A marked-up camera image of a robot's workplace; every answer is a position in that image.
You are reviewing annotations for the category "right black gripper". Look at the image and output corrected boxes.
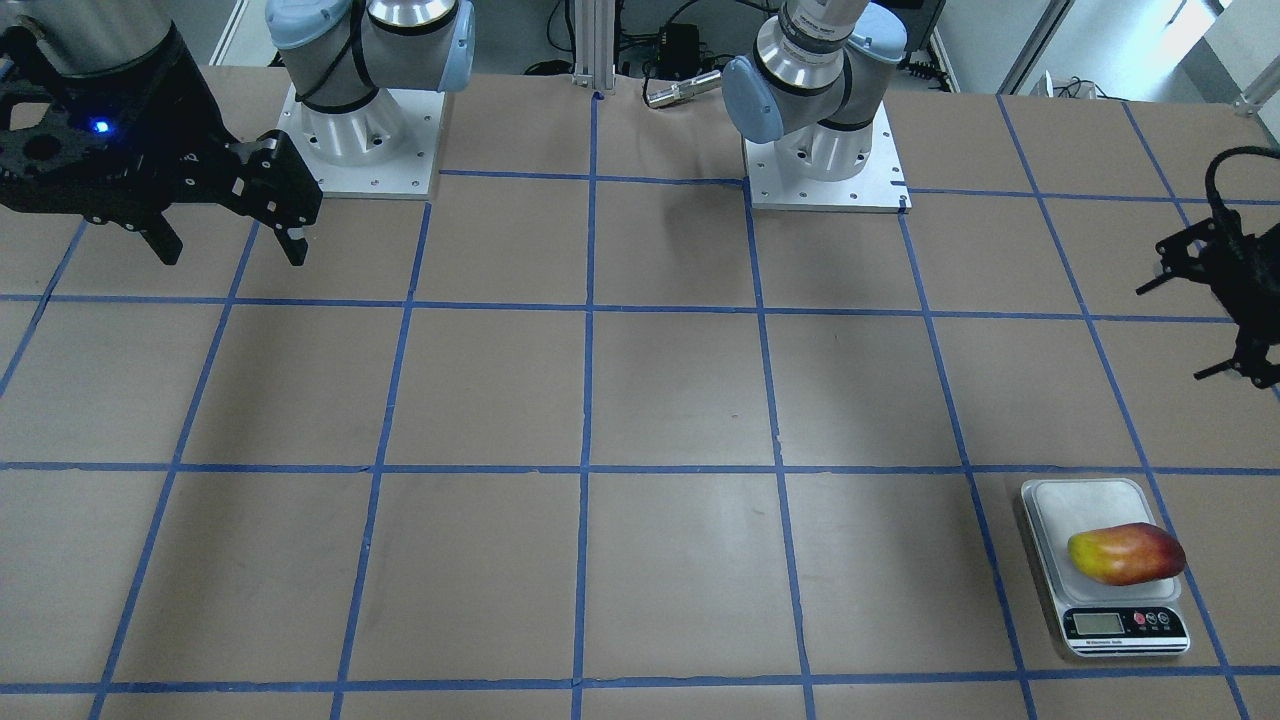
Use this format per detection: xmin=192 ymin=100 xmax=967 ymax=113
xmin=1 ymin=26 xmax=323 ymax=266

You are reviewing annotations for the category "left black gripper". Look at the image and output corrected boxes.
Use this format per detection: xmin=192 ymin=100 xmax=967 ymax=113
xmin=1135 ymin=218 xmax=1279 ymax=389

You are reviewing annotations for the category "red yellow mango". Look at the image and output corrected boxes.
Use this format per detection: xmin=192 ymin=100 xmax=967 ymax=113
xmin=1068 ymin=521 xmax=1187 ymax=585

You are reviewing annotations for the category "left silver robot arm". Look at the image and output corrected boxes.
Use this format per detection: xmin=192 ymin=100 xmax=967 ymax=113
xmin=722 ymin=1 xmax=1279 ymax=388

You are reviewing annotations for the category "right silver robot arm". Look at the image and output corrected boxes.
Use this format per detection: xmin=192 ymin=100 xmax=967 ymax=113
xmin=3 ymin=1 xmax=475 ymax=266

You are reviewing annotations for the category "silver digital kitchen scale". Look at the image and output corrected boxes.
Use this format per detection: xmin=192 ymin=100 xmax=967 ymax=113
xmin=1021 ymin=478 xmax=1190 ymax=659

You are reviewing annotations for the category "black power adapter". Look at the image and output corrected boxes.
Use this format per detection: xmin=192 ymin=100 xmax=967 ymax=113
xmin=655 ymin=22 xmax=701 ymax=67

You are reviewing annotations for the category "silver cylindrical connector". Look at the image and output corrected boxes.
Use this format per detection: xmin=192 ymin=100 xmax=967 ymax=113
xmin=643 ymin=70 xmax=722 ymax=110

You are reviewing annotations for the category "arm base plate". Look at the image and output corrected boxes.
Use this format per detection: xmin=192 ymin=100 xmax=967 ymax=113
xmin=742 ymin=104 xmax=911 ymax=213
xmin=278 ymin=87 xmax=451 ymax=201

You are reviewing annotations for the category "black braided cable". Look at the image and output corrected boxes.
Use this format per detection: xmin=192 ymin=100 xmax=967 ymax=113
xmin=1204 ymin=146 xmax=1280 ymax=236

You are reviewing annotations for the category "aluminium frame post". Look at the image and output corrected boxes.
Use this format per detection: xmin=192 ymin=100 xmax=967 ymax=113
xmin=564 ymin=0 xmax=617 ymax=96

